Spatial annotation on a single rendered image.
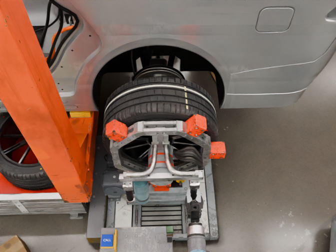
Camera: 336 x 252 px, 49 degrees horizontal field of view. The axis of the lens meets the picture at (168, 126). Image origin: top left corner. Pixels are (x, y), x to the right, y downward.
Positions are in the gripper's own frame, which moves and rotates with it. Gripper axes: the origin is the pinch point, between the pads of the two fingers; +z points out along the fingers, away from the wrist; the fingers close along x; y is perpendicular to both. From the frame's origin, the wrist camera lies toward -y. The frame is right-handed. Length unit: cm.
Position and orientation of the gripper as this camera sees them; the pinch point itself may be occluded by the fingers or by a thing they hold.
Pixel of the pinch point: (193, 188)
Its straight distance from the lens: 199.9
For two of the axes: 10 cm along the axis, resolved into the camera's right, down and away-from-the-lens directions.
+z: -0.3, -8.3, 5.5
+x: 10.0, -0.2, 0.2
